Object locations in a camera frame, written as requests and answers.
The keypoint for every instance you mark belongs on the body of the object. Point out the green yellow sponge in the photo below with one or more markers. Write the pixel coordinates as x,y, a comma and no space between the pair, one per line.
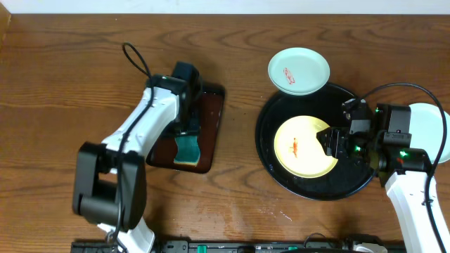
188,151

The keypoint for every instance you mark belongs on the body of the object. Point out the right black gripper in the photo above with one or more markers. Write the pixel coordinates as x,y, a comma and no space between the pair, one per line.
335,142

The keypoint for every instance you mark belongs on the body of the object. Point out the light blue plate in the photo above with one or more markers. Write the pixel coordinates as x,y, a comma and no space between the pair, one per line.
426,128
298,71

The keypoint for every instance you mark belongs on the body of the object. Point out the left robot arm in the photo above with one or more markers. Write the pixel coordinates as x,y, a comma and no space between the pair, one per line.
110,177

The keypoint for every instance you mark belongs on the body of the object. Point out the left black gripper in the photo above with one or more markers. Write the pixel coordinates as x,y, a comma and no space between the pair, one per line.
188,128

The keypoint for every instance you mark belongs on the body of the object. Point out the round black serving tray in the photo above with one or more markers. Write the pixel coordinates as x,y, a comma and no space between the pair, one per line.
345,179

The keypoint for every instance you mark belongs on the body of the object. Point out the yellow plate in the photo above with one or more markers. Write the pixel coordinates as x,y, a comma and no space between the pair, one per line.
298,150

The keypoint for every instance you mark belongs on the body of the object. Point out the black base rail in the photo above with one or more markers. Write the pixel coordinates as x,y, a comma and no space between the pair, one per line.
312,243

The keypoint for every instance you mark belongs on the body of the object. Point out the rectangular black sponge tray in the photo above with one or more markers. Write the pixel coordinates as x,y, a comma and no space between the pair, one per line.
210,107

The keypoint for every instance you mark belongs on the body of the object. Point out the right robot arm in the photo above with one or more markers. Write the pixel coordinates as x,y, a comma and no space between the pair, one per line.
380,140

